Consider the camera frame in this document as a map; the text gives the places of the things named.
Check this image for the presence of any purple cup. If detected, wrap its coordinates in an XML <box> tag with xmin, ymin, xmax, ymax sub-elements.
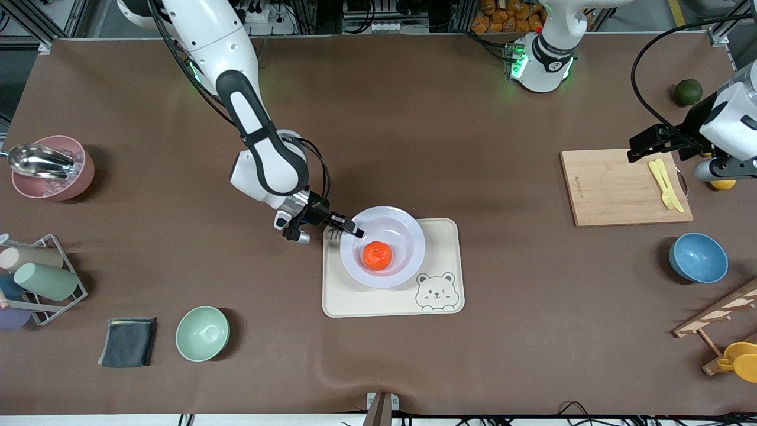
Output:
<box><xmin>0</xmin><ymin>308</ymin><xmax>31</xmax><ymax>331</ymax></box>

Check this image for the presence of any yellow plastic fork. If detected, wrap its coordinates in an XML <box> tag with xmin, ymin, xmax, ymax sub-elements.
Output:
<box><xmin>648</xmin><ymin>160</ymin><xmax>678</xmax><ymax>211</ymax></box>

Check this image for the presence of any metal scoop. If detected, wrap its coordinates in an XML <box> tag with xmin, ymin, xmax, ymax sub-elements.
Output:
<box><xmin>7</xmin><ymin>143</ymin><xmax>76</xmax><ymax>179</ymax></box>

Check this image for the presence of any pale green cup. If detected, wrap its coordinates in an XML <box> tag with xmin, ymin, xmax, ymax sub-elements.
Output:
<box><xmin>14</xmin><ymin>263</ymin><xmax>79</xmax><ymax>301</ymax></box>

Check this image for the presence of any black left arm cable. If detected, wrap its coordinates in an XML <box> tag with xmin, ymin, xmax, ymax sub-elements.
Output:
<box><xmin>630</xmin><ymin>12</ymin><xmax>757</xmax><ymax>149</ymax></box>

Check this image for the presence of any pink bowl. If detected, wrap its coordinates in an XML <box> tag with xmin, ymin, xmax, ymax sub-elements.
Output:
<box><xmin>11</xmin><ymin>135</ymin><xmax>95</xmax><ymax>202</ymax></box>

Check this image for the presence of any white power strip with plugs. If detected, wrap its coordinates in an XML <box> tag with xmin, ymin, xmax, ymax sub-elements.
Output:
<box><xmin>245</xmin><ymin>5</ymin><xmax>296</xmax><ymax>36</ymax></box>

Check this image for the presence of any dark green lime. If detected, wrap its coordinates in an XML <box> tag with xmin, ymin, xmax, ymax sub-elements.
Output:
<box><xmin>674</xmin><ymin>79</ymin><xmax>704</xmax><ymax>108</ymax></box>

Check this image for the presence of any grey wire cup rack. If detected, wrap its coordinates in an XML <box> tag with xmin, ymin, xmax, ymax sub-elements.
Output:
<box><xmin>0</xmin><ymin>234</ymin><xmax>88</xmax><ymax>326</ymax></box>

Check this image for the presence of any blue bowl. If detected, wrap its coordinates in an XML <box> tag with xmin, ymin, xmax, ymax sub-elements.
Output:
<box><xmin>669</xmin><ymin>233</ymin><xmax>729</xmax><ymax>284</ymax></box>

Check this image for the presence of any white round plate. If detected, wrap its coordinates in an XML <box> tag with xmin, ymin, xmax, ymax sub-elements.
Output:
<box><xmin>339</xmin><ymin>206</ymin><xmax>426</xmax><ymax>289</ymax></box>

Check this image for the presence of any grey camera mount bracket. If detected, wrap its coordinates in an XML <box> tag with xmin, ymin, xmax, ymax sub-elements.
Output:
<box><xmin>365</xmin><ymin>392</ymin><xmax>400</xmax><ymax>426</ymax></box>

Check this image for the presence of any white empty power strip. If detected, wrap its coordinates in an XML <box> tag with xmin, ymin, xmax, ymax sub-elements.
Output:
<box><xmin>354</xmin><ymin>21</ymin><xmax>404</xmax><ymax>35</ymax></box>

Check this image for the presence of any cream tray with bear print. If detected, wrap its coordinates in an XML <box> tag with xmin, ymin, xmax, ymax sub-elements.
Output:
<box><xmin>322</xmin><ymin>218</ymin><xmax>465</xmax><ymax>318</ymax></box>

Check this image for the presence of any orange fruit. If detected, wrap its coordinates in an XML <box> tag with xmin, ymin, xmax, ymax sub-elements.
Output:
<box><xmin>362</xmin><ymin>241</ymin><xmax>393</xmax><ymax>272</ymax></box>

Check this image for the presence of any wooden drying rack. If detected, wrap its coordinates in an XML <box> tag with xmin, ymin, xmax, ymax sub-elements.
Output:
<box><xmin>673</xmin><ymin>278</ymin><xmax>757</xmax><ymax>376</ymax></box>

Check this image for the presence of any blue cup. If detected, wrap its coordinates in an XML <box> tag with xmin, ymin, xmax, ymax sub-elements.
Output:
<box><xmin>0</xmin><ymin>273</ymin><xmax>24</xmax><ymax>301</ymax></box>

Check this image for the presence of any aluminium frame profile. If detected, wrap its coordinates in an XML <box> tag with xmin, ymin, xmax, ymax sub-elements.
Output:
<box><xmin>707</xmin><ymin>12</ymin><xmax>757</xmax><ymax>48</ymax></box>

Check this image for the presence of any yellow plastic knife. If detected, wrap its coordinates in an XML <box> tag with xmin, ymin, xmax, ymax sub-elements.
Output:
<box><xmin>654</xmin><ymin>159</ymin><xmax>685</xmax><ymax>214</ymax></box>

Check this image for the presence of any beige cup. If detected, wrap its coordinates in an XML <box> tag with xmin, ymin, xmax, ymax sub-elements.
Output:
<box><xmin>0</xmin><ymin>247</ymin><xmax>64</xmax><ymax>273</ymax></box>

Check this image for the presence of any bag of orange pastries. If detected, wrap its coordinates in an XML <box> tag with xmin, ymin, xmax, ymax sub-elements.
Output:
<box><xmin>471</xmin><ymin>0</ymin><xmax>548</xmax><ymax>34</ymax></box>

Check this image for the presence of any yellow plastic cup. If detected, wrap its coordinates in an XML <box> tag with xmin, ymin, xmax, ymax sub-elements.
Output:
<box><xmin>732</xmin><ymin>354</ymin><xmax>757</xmax><ymax>383</ymax></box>
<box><xmin>717</xmin><ymin>342</ymin><xmax>757</xmax><ymax>370</ymax></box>

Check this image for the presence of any dark grey folded cloth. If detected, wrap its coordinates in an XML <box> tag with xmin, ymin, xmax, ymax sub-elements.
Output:
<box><xmin>98</xmin><ymin>317</ymin><xmax>158</xmax><ymax>369</ymax></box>

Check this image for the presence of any pale green bowl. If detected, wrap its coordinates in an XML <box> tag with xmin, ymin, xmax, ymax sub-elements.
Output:
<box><xmin>175</xmin><ymin>305</ymin><xmax>231</xmax><ymax>362</ymax></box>

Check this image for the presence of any wooden cutting board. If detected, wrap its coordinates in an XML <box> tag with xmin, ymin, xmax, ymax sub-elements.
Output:
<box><xmin>560</xmin><ymin>147</ymin><xmax>694</xmax><ymax>228</ymax></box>

